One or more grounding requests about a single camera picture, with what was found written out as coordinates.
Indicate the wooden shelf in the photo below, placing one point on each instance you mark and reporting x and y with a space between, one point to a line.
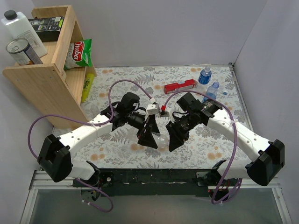
50 88

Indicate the black green box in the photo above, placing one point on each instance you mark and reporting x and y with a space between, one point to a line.
48 29

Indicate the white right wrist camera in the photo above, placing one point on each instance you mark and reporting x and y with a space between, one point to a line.
167 113

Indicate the green white snack bag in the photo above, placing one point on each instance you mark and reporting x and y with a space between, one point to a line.
79 55

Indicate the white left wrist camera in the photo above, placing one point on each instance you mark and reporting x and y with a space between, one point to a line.
152 109

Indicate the yellow marker tube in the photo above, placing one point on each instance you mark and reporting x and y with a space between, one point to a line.
87 86

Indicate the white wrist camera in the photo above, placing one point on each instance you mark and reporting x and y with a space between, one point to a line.
167 113
152 109

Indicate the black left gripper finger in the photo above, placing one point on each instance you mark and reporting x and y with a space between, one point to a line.
146 139
151 125

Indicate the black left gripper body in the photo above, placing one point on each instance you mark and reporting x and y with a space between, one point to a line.
145 127

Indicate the blue label crushed bottle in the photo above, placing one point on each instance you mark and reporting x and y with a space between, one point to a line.
213 90

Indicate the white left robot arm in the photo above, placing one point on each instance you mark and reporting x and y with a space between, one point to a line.
56 153

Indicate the Pocari Sweat blue label bottle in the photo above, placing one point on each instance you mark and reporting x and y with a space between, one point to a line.
205 75

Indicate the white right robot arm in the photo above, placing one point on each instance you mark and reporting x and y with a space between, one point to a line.
266 158

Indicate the floral patterned table mat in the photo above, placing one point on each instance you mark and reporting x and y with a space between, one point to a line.
204 148

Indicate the clear bottle white cap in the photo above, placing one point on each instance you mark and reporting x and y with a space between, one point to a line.
161 139

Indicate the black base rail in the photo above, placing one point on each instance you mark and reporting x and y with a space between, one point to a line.
157 182

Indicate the metal tin can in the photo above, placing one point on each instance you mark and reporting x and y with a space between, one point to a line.
21 51

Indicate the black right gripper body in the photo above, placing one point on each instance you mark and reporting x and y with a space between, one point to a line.
175 126

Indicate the white bottle black cap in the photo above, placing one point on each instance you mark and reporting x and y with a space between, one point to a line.
19 27

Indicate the red toothpaste box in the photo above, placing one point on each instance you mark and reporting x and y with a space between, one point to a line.
180 86

